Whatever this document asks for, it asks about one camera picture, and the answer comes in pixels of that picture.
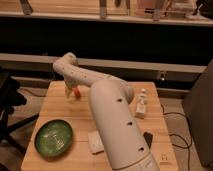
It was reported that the white sponge block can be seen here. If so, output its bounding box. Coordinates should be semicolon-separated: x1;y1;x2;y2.
88;131;104;154

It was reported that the black cable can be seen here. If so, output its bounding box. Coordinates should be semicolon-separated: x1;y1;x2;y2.
161;105;193;171

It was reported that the wooden table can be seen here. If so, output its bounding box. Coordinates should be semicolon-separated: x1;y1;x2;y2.
21;81;179;171

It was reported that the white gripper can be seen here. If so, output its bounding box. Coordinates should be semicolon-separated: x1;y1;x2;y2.
65;78;82;98

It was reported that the dark cabinet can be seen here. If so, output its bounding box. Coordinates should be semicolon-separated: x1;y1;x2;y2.
182;59;213;168

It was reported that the black small object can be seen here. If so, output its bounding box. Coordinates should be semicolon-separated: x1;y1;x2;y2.
143;132;153;147

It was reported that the orange red pepper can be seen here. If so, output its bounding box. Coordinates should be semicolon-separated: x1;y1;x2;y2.
73;88;81;99

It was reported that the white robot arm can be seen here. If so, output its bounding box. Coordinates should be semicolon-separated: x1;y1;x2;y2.
53;53;160;171

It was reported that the white spray bottle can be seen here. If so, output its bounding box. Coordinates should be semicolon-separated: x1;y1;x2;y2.
135;89;147;118

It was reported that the green glass bowl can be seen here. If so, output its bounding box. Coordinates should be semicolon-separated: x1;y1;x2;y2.
34;119;73;158

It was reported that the black chair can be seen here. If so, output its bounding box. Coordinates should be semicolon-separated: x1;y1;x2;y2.
0;68;39;154

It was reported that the white ceramic cup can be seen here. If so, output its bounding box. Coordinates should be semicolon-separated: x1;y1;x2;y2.
126;87;134;104

